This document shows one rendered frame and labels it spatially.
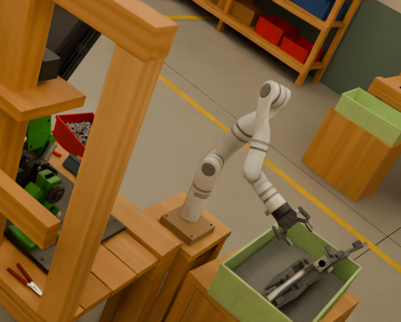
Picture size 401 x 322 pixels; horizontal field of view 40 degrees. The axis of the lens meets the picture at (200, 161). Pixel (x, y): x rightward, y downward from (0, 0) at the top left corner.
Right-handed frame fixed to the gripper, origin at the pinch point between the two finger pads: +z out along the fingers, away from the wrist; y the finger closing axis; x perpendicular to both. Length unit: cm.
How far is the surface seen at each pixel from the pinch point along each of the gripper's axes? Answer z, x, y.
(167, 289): -15, 44, -54
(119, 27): -67, -91, -22
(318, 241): 9, 52, 15
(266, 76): -161, 439, 174
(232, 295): 2.6, 16.0, -33.1
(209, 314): 4, 29, -45
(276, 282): 9.7, 24.2, -15.0
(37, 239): -47, -48, -72
